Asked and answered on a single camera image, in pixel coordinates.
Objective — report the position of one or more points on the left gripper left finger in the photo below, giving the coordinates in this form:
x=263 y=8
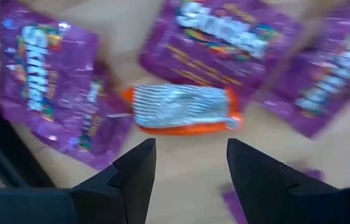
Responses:
x=125 y=189

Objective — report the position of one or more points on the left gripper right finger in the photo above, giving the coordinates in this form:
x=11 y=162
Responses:
x=261 y=186

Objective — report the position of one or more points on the purple Skittles candy pack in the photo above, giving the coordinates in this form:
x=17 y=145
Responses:
x=232 y=202
x=333 y=81
x=224 y=65
x=69 y=62

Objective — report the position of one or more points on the orange Reese's candy pack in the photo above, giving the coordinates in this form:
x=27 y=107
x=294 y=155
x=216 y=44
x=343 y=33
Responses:
x=177 y=105

